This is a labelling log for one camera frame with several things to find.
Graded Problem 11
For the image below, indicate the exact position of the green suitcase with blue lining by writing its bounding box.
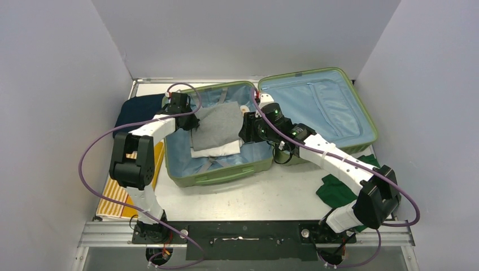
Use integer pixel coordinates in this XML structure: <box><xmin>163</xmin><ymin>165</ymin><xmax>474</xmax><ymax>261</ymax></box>
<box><xmin>164</xmin><ymin>68</ymin><xmax>377</xmax><ymax>187</ymax></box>

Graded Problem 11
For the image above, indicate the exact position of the navy blue folded cloth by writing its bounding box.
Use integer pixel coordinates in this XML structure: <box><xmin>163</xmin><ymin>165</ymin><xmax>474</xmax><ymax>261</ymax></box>
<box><xmin>115</xmin><ymin>94</ymin><xmax>165</xmax><ymax>127</ymax></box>

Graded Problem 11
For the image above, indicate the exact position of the white oval lotion bottle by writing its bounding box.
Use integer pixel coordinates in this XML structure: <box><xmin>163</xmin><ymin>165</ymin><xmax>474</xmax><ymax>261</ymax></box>
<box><xmin>240</xmin><ymin>105</ymin><xmax>250</xmax><ymax>115</ymax></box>

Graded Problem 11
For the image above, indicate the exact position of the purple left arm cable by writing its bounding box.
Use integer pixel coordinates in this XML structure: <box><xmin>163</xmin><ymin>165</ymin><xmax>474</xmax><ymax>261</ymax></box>
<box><xmin>77</xmin><ymin>82</ymin><xmax>206</xmax><ymax>271</ymax></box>

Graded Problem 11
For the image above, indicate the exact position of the yellow striped towel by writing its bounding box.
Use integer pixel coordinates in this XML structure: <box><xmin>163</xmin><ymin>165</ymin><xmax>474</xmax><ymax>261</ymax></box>
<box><xmin>95</xmin><ymin>141</ymin><xmax>165</xmax><ymax>220</ymax></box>

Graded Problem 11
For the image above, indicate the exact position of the dark green cloth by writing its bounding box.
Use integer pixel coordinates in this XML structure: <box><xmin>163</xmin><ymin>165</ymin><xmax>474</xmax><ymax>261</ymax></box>
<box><xmin>316</xmin><ymin>174</ymin><xmax>367</xmax><ymax>233</ymax></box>

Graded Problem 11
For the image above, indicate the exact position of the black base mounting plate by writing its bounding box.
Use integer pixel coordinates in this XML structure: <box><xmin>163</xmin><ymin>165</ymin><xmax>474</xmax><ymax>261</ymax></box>
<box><xmin>132</xmin><ymin>220</ymin><xmax>356</xmax><ymax>261</ymax></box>

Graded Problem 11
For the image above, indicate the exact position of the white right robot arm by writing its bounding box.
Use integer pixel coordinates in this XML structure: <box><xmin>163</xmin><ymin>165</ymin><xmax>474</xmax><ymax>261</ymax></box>
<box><xmin>239</xmin><ymin>102</ymin><xmax>400</xmax><ymax>242</ymax></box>

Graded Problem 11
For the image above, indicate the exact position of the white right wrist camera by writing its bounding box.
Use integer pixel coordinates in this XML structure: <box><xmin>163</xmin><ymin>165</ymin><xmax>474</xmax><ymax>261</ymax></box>
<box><xmin>255</xmin><ymin>93</ymin><xmax>275</xmax><ymax>109</ymax></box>

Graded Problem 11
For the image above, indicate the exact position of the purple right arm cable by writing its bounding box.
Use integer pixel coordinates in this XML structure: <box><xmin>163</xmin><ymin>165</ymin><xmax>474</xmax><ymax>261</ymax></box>
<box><xmin>250</xmin><ymin>88</ymin><xmax>421</xmax><ymax>269</ymax></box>

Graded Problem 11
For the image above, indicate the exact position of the white shirt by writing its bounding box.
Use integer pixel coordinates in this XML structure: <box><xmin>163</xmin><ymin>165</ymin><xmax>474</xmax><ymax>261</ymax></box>
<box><xmin>190</xmin><ymin>139</ymin><xmax>243</xmax><ymax>158</ymax></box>

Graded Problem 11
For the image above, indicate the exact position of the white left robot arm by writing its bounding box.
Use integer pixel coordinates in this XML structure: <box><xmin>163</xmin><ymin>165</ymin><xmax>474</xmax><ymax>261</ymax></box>
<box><xmin>109</xmin><ymin>93</ymin><xmax>199</xmax><ymax>243</ymax></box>

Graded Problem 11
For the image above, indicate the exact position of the grey shirt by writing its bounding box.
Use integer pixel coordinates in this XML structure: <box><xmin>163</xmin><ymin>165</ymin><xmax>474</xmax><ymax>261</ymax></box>
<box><xmin>191</xmin><ymin>102</ymin><xmax>243</xmax><ymax>151</ymax></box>

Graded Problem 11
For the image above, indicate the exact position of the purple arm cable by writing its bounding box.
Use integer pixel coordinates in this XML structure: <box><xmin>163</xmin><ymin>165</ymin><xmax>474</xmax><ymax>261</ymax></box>
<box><xmin>250</xmin><ymin>88</ymin><xmax>421</xmax><ymax>269</ymax></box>
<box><xmin>77</xmin><ymin>82</ymin><xmax>206</xmax><ymax>271</ymax></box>

